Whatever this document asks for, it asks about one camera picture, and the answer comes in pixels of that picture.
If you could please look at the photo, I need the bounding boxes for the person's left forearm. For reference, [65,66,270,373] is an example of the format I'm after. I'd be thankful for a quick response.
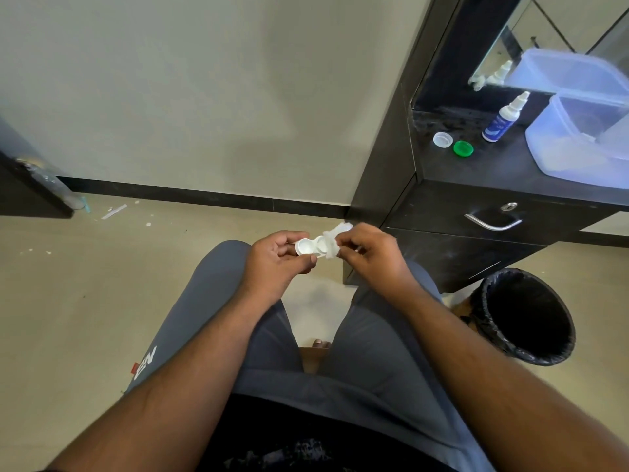
[47,289,284,472]

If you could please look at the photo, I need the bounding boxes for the black lined trash bin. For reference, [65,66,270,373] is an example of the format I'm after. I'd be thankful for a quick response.
[451,267,577,367]

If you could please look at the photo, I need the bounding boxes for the white contact lens case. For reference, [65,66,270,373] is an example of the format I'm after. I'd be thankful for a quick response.
[294,235,331,259]

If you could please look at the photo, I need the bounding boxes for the brown wooden stool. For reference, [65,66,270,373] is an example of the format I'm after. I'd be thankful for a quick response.
[298,346,329,375]

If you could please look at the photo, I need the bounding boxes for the clear plastic wrap strip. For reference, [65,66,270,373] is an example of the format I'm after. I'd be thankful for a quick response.
[15,157,92,214]

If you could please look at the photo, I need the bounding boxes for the black dresser cabinet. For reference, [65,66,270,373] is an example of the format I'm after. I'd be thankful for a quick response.
[342,0,629,294]

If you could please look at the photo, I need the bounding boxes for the person's right hand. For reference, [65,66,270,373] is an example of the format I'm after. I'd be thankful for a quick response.
[334,222,423,305]

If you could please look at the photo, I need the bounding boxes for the white tissue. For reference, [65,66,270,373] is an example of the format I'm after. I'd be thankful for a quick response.
[322,222,354,260]

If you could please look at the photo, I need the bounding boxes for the dark wooden panel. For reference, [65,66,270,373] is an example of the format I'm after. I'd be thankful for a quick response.
[0,117,75,220]

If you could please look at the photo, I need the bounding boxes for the grey trousers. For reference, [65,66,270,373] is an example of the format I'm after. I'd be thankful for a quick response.
[125,240,495,472]

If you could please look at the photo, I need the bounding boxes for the person's left hand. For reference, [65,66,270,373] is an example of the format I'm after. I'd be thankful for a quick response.
[240,230,319,310]

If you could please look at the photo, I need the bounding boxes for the silver drawer handle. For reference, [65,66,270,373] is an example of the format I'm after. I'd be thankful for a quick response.
[463,210,524,233]

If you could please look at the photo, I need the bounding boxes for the dresser mirror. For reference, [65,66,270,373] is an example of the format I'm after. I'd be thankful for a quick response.
[467,0,629,102]

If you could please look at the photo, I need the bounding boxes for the person's right forearm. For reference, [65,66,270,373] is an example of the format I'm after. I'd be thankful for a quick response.
[395,285,629,472]

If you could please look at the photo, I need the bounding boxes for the clear blue plastic container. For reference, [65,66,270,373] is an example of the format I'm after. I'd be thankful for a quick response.
[524,94,629,190]

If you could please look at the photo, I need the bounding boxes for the dark shirt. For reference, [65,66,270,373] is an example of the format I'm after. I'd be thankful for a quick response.
[196,393,458,472]

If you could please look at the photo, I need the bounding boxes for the blue white solution bottle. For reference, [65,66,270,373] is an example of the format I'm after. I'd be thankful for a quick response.
[481,90,531,143]

